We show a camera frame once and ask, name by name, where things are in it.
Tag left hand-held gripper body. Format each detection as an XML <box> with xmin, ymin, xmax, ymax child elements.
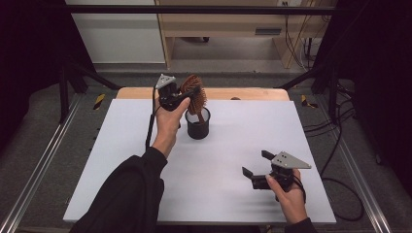
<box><xmin>154</xmin><ymin>74</ymin><xmax>189</xmax><ymax>113</ymax></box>

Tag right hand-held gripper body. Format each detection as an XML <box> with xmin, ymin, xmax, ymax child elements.
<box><xmin>251</xmin><ymin>150</ymin><xmax>313</xmax><ymax>192</ymax></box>

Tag brown wooden paddle hairbrush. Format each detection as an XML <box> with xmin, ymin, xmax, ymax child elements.
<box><xmin>179</xmin><ymin>74</ymin><xmax>209</xmax><ymax>126</ymax></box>

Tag black mesh cup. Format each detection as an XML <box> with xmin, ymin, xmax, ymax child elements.
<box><xmin>184</xmin><ymin>106</ymin><xmax>212</xmax><ymax>141</ymax></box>

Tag person's right hand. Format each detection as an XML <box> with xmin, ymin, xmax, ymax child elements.
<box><xmin>265</xmin><ymin>168</ymin><xmax>309</xmax><ymax>225</ymax></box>

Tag person's left hand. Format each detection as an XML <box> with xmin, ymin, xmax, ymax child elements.
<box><xmin>151</xmin><ymin>96</ymin><xmax>191</xmax><ymax>158</ymax></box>

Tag white board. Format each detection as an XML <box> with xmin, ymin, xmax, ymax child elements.
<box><xmin>62</xmin><ymin>98</ymin><xmax>337</xmax><ymax>226</ymax></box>

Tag light wooden table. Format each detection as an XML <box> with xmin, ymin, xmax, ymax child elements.
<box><xmin>116</xmin><ymin>86</ymin><xmax>291</xmax><ymax>101</ymax></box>

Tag yellow black tape strip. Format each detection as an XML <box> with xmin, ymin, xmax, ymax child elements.
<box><xmin>300</xmin><ymin>94</ymin><xmax>319</xmax><ymax>110</ymax></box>
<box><xmin>92</xmin><ymin>93</ymin><xmax>107</xmax><ymax>111</ymax></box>

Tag white cabinet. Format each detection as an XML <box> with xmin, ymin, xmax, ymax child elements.
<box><xmin>63</xmin><ymin>0</ymin><xmax>166</xmax><ymax>65</ymax></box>

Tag light wooden desk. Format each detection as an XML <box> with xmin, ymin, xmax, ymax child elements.
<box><xmin>154</xmin><ymin>0</ymin><xmax>328</xmax><ymax>70</ymax></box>

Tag left hand-held gripper cable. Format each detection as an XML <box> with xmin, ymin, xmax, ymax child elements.
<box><xmin>144</xmin><ymin>86</ymin><xmax>161</xmax><ymax>151</ymax></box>

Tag hand-held gripper cable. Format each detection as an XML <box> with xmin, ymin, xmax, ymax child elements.
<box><xmin>144</xmin><ymin>86</ymin><xmax>161</xmax><ymax>151</ymax></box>
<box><xmin>319</xmin><ymin>176</ymin><xmax>365</xmax><ymax>223</ymax></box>

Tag right hand-held gripper cable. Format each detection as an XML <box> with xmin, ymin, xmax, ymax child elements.
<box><xmin>319</xmin><ymin>176</ymin><xmax>365</xmax><ymax>223</ymax></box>

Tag black floor cables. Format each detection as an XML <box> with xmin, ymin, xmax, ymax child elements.
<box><xmin>302</xmin><ymin>82</ymin><xmax>358</xmax><ymax>171</ymax></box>

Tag silver metal rail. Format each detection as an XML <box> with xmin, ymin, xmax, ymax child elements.
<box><xmin>0</xmin><ymin>93</ymin><xmax>84</xmax><ymax>233</ymax></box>
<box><xmin>315</xmin><ymin>95</ymin><xmax>395</xmax><ymax>233</ymax></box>

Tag black horizontal frame bar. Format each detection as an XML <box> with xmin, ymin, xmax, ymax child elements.
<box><xmin>61</xmin><ymin>4</ymin><xmax>338</xmax><ymax>16</ymax></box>

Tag black frame brace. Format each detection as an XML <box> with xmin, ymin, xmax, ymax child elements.
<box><xmin>275</xmin><ymin>62</ymin><xmax>341</xmax><ymax>122</ymax></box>
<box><xmin>57</xmin><ymin>61</ymin><xmax>122</xmax><ymax>124</ymax></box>

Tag hanging cables under desk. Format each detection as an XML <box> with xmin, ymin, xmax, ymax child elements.
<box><xmin>281</xmin><ymin>1</ymin><xmax>328</xmax><ymax>72</ymax></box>

